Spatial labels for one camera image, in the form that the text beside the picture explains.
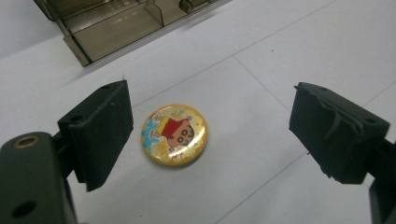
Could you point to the smoky clear plastic organizer box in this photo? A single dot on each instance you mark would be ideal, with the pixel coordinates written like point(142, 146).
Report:
point(109, 28)

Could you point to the yellow cartoon pin badge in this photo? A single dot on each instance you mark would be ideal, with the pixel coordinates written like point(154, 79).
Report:
point(174, 135)

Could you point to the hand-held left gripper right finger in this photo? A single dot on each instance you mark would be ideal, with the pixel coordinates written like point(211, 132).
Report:
point(336, 130)

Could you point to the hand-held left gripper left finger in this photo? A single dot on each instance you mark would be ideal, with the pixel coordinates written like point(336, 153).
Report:
point(93, 133)

